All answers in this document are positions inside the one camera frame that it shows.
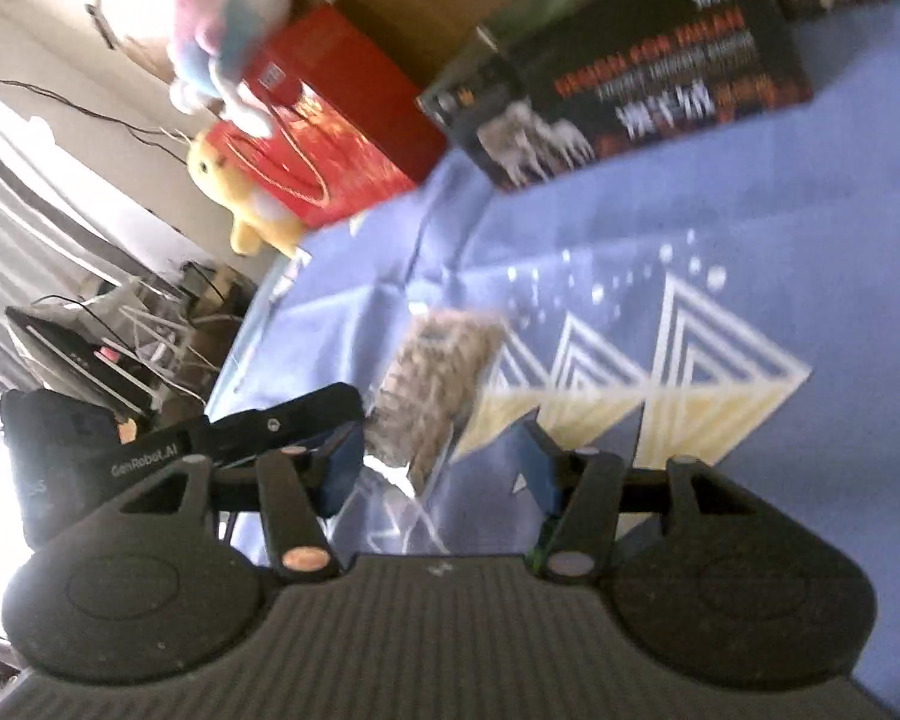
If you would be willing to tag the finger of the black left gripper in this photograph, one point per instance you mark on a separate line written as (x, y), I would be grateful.
(295, 422)

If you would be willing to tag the pink white plush toy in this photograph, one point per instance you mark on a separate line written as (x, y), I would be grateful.
(212, 45)

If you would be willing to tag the cluttered side table items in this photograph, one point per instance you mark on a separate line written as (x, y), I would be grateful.
(151, 355)

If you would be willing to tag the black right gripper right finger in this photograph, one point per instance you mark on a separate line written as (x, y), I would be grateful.
(698, 572)

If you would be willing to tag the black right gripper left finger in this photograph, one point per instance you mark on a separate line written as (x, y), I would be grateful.
(180, 568)

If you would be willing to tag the black sheep wool box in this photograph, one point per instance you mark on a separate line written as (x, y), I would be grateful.
(545, 87)

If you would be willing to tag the clear bag of peanuts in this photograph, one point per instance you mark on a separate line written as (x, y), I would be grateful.
(429, 385)

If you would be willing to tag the blue patterned tablecloth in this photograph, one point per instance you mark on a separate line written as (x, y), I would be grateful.
(734, 297)

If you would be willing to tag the yellow plush toy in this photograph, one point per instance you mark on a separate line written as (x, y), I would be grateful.
(257, 217)

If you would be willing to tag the red gift box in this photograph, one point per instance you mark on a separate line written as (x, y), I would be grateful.
(346, 131)

